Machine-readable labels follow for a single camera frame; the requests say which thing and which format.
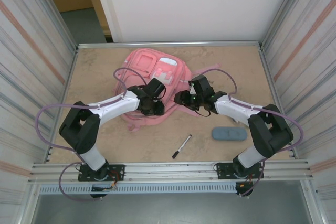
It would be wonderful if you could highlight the pink student backpack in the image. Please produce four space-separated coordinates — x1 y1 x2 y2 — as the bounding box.
114 48 223 132

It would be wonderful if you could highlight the black white marker pen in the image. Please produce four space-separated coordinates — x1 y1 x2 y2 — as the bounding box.
172 134 192 159

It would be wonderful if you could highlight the blue-grey pencil case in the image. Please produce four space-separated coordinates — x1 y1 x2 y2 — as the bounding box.
212 126 247 142

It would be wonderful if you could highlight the translucent corrugated side panel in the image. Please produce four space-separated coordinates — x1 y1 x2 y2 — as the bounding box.
258 0 336 209
0 0 79 209

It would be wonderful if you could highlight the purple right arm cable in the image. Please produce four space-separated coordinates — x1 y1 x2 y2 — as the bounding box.
194 68 305 198

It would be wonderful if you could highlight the wide aluminium mounting rail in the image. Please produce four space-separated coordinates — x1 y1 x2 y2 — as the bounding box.
28 158 314 185

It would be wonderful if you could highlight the aluminium table edge rail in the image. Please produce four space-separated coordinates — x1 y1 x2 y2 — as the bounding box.
47 47 79 163
77 40 263 49
258 45 299 159

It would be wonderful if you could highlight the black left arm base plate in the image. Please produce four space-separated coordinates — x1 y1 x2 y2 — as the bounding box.
78 164 125 182

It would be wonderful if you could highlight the grey slotted cable duct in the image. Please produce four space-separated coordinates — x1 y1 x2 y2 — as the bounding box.
38 183 237 195

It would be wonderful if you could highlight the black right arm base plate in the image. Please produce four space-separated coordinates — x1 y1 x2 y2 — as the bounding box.
215 161 264 180

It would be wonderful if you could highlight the white door frame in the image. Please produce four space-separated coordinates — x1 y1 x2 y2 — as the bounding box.
90 0 124 43

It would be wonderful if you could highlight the black connector with orange wires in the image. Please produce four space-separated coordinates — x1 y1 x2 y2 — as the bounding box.
90 184 118 200
235 181 255 198

